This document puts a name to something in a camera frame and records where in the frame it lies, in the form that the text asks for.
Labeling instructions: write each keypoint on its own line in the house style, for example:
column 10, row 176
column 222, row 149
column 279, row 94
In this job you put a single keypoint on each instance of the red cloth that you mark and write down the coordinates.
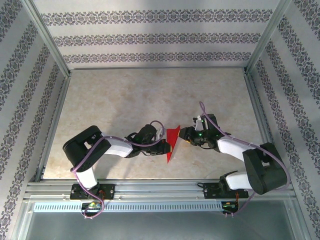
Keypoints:
column 173, row 136

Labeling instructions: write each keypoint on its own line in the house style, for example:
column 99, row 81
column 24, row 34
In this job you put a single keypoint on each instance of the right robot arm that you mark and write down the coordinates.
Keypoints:
column 232, row 147

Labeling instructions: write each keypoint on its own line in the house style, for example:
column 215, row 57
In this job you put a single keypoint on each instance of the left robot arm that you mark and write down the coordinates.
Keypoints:
column 117, row 148

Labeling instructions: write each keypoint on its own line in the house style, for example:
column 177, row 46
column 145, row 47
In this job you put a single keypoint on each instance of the grey sheet metal panel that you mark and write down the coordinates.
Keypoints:
column 160, row 227

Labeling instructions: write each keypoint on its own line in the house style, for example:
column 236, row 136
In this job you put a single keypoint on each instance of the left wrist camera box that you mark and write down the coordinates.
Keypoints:
column 146, row 132

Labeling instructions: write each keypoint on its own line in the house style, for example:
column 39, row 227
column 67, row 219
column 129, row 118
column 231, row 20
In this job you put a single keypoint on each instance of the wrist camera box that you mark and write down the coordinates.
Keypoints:
column 210, row 122
column 146, row 132

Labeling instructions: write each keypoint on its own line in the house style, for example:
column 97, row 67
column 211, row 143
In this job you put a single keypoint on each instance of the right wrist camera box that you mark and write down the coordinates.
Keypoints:
column 210, row 122

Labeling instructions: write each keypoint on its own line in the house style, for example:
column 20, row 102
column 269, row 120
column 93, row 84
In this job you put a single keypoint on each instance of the wide aluminium mounting rail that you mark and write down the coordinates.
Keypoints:
column 155, row 190

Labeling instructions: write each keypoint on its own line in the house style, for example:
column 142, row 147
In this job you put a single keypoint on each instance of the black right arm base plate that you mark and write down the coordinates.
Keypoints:
column 211, row 191

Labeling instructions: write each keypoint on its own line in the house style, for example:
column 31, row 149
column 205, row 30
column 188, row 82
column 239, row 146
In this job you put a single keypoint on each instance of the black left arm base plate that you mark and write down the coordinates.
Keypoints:
column 108, row 191

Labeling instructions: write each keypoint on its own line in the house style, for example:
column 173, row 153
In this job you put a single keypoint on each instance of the short aluminium table-edge rail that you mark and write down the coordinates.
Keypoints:
column 54, row 125
column 263, row 125

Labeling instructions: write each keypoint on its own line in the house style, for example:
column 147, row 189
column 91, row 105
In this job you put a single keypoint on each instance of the long aluminium table-edge rail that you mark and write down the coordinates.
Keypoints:
column 155, row 68

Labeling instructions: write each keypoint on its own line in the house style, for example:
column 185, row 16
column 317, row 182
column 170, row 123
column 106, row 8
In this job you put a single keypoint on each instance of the aluminium frame post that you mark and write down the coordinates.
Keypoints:
column 48, row 40
column 265, row 37

